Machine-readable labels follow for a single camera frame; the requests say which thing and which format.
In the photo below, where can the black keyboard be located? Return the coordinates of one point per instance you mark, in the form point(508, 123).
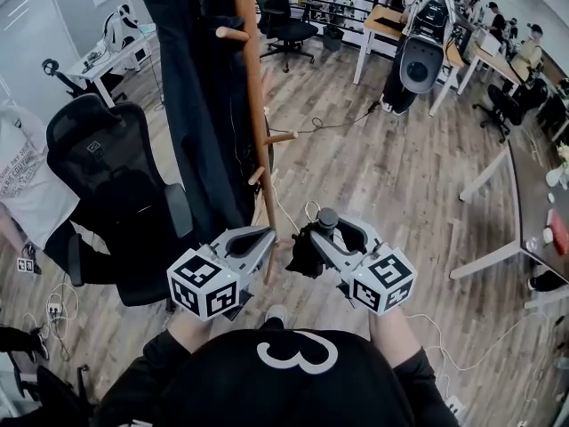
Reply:
point(389, 21)

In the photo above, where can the wooden desk with white legs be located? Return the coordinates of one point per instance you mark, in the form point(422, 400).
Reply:
point(498, 62)
point(382, 20)

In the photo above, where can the person's right forearm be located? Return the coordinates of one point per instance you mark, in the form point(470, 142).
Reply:
point(393, 334)

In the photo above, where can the person's black t-shirt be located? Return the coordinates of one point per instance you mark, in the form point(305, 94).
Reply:
point(284, 389)

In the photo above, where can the white power strip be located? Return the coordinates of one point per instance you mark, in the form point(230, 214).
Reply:
point(454, 406)
point(54, 310)

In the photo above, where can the white and black robot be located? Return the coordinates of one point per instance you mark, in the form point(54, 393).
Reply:
point(117, 29)

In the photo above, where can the grey oval backpack device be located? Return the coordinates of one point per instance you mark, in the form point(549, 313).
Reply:
point(420, 67)

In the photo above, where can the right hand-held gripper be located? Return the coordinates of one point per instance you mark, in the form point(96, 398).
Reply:
point(382, 283)

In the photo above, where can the dark table with white legs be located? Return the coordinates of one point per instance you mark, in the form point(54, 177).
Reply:
point(533, 194)

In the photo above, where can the black mesh office chair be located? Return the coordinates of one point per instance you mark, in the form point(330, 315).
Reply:
point(115, 171)

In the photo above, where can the white box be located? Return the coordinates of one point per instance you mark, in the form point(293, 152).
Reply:
point(487, 42)

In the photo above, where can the black hanging coat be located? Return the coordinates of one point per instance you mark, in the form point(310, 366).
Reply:
point(200, 105)

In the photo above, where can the red packet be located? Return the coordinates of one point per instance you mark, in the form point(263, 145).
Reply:
point(559, 234)

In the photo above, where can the brown wooden coat rack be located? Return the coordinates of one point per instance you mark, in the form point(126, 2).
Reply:
point(253, 82)

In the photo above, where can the dark waste bin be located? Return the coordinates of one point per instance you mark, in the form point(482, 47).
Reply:
point(333, 38)

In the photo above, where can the clear glass cup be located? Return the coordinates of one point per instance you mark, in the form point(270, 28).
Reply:
point(532, 244)

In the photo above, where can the person's left forearm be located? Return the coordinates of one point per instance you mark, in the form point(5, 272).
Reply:
point(191, 332)

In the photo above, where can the white vase with flowers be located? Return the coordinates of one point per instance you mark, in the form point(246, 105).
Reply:
point(558, 176)

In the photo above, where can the black and white backpack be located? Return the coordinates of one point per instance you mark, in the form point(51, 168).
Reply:
point(433, 16)

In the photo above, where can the small black pouch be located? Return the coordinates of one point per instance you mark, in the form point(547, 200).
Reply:
point(306, 256)

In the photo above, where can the person's white shoe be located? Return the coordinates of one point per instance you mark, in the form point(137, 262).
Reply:
point(276, 315)

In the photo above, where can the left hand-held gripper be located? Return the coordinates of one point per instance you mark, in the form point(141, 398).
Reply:
point(202, 283)

